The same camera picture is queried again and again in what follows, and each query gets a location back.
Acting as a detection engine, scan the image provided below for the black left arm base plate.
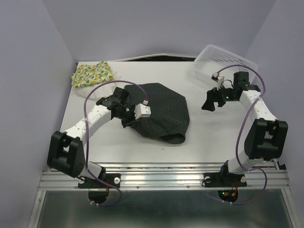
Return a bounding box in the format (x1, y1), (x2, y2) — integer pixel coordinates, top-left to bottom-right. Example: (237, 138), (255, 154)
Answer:
(77, 173), (122, 207)

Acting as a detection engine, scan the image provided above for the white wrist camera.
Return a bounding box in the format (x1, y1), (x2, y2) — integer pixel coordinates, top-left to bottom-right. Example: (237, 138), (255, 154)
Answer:
(134, 104), (151, 120)
(211, 72), (225, 89)

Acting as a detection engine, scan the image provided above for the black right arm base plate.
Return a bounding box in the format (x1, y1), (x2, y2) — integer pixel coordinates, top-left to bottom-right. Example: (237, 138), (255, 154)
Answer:
(202, 172), (247, 203)

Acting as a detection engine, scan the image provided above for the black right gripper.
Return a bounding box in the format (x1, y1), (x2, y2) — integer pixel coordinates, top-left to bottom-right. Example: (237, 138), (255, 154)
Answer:
(201, 81), (238, 112)

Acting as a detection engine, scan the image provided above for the white pleated skirt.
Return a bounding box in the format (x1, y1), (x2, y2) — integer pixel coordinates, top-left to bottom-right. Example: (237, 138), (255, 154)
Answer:
(71, 83), (117, 101)

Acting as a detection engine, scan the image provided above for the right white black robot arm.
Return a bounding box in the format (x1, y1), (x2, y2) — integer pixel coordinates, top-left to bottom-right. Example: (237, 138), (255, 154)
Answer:
(202, 71), (288, 187)

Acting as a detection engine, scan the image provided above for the black skirt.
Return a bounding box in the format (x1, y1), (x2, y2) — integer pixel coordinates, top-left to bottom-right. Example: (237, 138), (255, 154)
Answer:
(129, 83), (190, 144)

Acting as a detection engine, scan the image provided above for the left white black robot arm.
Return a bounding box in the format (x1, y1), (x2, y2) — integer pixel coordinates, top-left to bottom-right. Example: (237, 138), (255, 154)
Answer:
(47, 87), (145, 187)

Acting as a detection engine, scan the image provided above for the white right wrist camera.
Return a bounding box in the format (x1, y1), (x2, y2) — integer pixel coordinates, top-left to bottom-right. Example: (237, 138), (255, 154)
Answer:
(211, 72), (225, 89)

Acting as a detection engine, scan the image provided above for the white plastic basket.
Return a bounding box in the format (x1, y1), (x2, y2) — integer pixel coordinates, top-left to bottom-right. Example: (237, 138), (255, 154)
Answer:
(193, 45), (258, 87)

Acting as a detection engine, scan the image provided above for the aluminium extrusion rail frame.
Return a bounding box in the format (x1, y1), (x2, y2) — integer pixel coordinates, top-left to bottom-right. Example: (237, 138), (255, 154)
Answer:
(28, 161), (300, 228)

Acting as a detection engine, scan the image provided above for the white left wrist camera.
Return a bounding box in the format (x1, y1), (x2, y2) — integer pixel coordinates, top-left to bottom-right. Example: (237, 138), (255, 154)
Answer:
(134, 104), (151, 120)

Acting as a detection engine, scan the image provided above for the lemon print skirt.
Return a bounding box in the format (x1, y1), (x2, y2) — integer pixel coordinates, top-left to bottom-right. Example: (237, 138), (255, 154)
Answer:
(71, 61), (114, 88)

